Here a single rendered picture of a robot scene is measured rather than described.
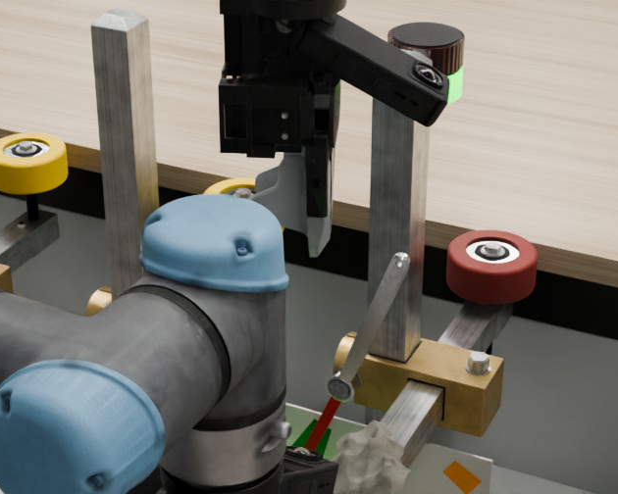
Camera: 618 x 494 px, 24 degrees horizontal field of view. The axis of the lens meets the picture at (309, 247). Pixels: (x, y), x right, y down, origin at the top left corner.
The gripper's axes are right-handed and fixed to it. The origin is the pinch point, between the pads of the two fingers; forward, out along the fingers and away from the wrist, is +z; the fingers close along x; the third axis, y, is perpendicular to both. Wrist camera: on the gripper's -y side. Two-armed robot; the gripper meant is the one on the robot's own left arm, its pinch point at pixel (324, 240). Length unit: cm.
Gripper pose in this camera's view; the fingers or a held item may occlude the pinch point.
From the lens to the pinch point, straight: 107.9
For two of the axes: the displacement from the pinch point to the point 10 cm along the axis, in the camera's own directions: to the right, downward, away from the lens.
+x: -0.9, 4.8, -8.7
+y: -10.0, -0.5, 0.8
